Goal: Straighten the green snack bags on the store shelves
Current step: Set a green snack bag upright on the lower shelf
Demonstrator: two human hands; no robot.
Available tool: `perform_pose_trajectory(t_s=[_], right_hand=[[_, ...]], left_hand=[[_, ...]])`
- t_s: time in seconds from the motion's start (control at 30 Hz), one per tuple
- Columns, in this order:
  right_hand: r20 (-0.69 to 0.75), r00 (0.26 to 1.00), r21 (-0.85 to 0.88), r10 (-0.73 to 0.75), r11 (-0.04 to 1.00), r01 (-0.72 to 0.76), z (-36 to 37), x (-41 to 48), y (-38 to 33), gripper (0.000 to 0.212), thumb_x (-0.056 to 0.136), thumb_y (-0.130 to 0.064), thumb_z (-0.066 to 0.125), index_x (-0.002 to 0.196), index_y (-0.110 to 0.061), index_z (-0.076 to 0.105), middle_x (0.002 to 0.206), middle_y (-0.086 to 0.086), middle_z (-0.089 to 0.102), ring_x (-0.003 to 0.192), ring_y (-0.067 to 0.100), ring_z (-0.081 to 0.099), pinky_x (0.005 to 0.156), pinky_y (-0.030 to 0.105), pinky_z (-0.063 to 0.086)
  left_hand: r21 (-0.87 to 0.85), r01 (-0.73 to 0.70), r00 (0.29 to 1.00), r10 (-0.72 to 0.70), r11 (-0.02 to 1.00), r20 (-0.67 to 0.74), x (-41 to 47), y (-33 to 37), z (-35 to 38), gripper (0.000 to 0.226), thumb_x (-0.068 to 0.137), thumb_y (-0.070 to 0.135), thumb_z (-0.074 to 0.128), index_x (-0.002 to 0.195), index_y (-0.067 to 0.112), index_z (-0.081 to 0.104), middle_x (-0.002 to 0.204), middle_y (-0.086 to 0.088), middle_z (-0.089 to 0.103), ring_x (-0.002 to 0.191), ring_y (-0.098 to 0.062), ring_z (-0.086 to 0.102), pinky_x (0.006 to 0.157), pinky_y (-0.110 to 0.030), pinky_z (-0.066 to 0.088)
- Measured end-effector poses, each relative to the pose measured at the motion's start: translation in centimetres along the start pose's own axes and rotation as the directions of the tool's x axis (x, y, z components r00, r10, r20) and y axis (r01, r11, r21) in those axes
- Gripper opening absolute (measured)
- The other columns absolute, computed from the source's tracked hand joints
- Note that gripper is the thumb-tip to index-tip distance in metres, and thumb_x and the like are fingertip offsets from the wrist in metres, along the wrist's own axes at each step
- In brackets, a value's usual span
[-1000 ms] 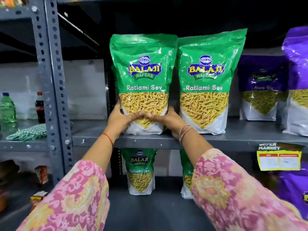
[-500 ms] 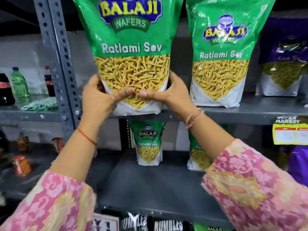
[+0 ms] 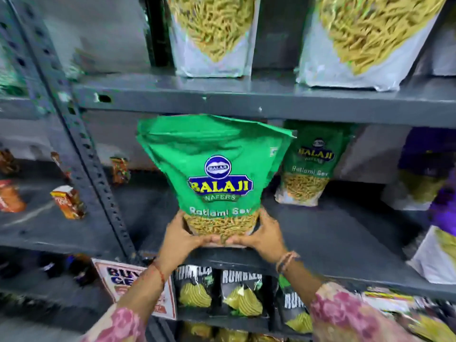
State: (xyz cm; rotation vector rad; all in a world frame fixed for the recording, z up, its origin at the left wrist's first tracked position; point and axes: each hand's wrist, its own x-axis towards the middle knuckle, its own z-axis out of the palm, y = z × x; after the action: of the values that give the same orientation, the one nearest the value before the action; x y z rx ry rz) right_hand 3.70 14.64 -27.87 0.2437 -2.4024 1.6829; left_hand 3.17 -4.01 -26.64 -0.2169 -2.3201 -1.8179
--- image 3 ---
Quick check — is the person's left hand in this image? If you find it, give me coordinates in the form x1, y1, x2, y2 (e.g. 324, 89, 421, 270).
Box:
156, 210, 222, 273

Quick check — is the person's right hand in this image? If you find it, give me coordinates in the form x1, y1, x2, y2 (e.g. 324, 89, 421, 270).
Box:
226, 206, 289, 265

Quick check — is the large green snack packet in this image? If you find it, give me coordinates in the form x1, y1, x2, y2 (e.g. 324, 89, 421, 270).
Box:
136, 114, 296, 247

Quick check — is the person's right forearm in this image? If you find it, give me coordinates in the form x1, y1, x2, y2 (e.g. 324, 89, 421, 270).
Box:
280, 259, 424, 342

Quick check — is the person's left forearm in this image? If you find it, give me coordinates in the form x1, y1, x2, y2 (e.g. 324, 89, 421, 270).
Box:
80, 261, 176, 342

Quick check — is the black chips packet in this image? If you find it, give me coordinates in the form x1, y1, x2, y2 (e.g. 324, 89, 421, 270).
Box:
220, 269, 268, 318
173, 265, 215, 309
276, 275, 315, 334

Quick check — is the red wrist thread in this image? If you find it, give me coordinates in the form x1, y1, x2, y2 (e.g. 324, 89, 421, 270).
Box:
151, 260, 167, 285

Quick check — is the row of yellow snack packets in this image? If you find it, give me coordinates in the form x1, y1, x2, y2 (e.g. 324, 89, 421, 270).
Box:
182, 322, 285, 342

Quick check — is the white red offer sign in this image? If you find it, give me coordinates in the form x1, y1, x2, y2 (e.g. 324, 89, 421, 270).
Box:
91, 258, 178, 321

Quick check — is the small green snack packet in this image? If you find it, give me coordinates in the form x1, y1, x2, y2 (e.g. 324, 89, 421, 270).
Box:
275, 120, 358, 207

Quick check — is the orange snack packet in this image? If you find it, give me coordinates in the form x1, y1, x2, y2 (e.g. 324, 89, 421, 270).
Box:
50, 185, 86, 220
110, 157, 132, 185
0, 179, 27, 213

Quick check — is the grey metal shelf rack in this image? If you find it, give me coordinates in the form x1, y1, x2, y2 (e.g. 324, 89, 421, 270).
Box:
0, 0, 456, 342

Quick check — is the colourful yellow snack packet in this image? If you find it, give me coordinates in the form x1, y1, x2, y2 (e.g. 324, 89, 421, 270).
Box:
361, 286, 456, 342

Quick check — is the purple white snack packet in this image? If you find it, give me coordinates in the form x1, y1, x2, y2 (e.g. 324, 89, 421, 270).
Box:
407, 177, 456, 285
381, 127, 456, 211

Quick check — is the white yellow sev packet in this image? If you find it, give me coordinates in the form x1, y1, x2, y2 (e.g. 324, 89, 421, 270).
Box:
296, 0, 449, 92
165, 0, 261, 78

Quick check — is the beaded wrist bracelet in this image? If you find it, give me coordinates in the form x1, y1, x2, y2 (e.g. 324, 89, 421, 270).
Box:
275, 251, 301, 275

